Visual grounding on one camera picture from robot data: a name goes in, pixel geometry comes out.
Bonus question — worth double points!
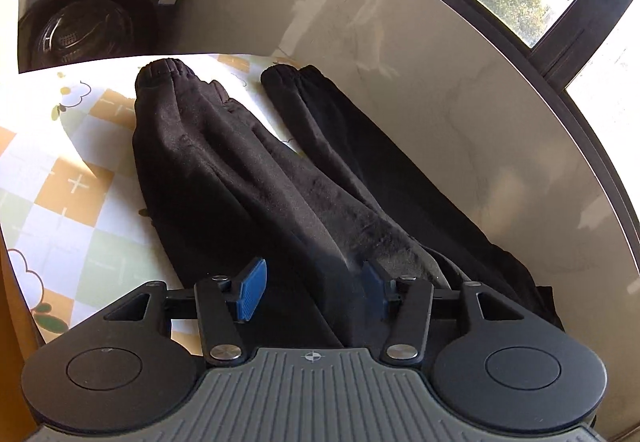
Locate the dark window frame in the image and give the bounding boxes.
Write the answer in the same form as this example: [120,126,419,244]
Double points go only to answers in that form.
[300,0,640,267]

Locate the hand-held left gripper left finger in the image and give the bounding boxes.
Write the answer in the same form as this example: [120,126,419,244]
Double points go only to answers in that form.
[102,257,268,367]

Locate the black pants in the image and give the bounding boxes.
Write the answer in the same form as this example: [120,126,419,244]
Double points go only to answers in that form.
[131,56,565,353]

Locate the checkered patterned tablecloth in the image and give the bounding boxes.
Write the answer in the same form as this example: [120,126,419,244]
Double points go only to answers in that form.
[0,50,311,345]

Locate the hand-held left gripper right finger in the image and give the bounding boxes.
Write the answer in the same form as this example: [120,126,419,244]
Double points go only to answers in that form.
[361,260,523,367]

